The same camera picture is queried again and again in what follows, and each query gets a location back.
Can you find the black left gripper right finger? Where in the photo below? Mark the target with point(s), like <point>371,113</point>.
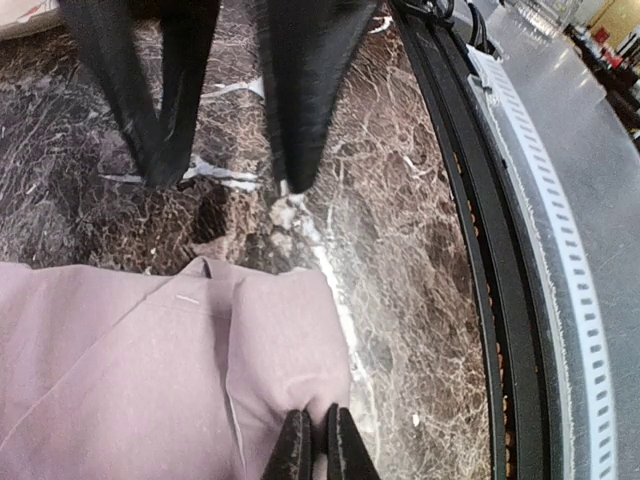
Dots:
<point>348,458</point>

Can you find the round floral ceramic plate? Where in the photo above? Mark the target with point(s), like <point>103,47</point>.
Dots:
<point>22,18</point>

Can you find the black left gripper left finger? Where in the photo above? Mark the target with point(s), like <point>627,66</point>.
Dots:
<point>292,455</point>

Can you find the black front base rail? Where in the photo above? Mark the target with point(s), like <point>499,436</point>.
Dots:
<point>520,367</point>

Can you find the white slotted cable duct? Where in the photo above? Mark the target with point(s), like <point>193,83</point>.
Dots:
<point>576,331</point>

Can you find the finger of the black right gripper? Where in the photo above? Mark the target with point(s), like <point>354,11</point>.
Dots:
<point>159,140</point>
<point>306,49</point>

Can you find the pink and white underwear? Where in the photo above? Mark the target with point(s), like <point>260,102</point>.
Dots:
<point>114,375</point>

